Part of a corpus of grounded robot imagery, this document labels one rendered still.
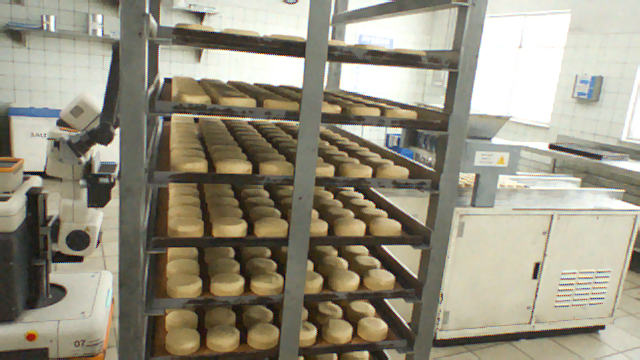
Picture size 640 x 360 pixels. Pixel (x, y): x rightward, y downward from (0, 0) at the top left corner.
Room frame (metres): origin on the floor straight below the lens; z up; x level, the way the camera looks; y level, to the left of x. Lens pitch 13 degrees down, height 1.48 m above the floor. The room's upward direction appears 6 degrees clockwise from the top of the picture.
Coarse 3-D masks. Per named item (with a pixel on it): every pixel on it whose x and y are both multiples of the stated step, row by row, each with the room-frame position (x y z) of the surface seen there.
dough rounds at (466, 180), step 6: (462, 174) 2.96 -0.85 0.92; (468, 174) 2.98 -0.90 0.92; (474, 174) 3.01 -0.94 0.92; (462, 180) 2.76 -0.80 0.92; (468, 180) 2.78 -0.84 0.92; (498, 180) 2.89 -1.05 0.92; (504, 180) 2.89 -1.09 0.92; (510, 180) 2.90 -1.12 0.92; (462, 186) 2.67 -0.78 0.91; (468, 186) 2.69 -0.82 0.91; (498, 186) 2.75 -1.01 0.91; (504, 186) 2.76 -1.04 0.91; (510, 186) 2.78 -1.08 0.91; (516, 186) 2.80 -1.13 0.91; (522, 186) 2.80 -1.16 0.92
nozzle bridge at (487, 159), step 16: (400, 144) 3.12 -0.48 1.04; (416, 144) 3.10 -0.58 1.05; (432, 144) 2.92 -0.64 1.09; (464, 144) 2.47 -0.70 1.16; (480, 144) 2.48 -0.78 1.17; (496, 144) 2.51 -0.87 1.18; (512, 144) 2.55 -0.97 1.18; (416, 160) 3.13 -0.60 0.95; (464, 160) 2.46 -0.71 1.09; (480, 160) 2.48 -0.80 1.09; (496, 160) 2.51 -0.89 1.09; (512, 160) 2.55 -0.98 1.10; (480, 176) 2.49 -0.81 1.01; (496, 176) 2.52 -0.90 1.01; (480, 192) 2.49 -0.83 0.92; (496, 192) 2.52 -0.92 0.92
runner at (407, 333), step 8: (376, 304) 0.88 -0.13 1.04; (384, 304) 0.85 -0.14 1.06; (384, 312) 0.84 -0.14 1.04; (392, 312) 0.81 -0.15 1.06; (392, 320) 0.81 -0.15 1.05; (400, 320) 0.78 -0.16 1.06; (400, 328) 0.78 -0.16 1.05; (408, 328) 0.75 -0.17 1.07; (400, 336) 0.77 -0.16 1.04; (408, 336) 0.75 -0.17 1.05; (416, 336) 0.73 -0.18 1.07; (408, 344) 0.75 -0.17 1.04; (400, 352) 0.72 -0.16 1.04; (408, 352) 0.73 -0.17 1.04
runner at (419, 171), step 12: (336, 132) 1.21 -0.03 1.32; (348, 132) 1.13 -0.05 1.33; (360, 144) 1.05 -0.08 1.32; (372, 144) 0.99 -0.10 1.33; (384, 156) 0.93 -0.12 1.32; (396, 156) 0.88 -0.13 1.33; (408, 168) 0.83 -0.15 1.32; (420, 168) 0.79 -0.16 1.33; (432, 180) 0.75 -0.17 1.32; (432, 192) 0.72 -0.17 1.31
